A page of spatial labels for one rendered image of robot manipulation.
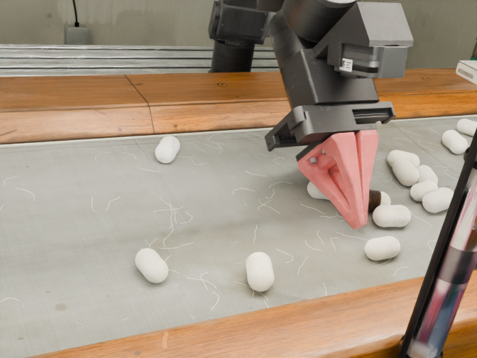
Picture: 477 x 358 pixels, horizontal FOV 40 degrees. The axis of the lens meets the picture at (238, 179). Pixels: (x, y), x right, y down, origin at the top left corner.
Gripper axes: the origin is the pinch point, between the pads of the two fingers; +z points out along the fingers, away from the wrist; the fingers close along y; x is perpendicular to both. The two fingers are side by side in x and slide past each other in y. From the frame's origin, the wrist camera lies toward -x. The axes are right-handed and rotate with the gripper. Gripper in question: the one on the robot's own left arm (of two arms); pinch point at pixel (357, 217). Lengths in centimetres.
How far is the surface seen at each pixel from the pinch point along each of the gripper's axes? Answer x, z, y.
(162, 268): -1.2, 1.9, -18.3
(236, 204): 5.8, -4.1, -7.9
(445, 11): 100, -91, 137
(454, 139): 7.8, -9.1, 22.2
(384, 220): 0.5, 0.5, 3.1
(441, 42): 106, -82, 137
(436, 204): 0.9, -0.3, 9.8
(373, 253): -2.0, 3.6, -1.0
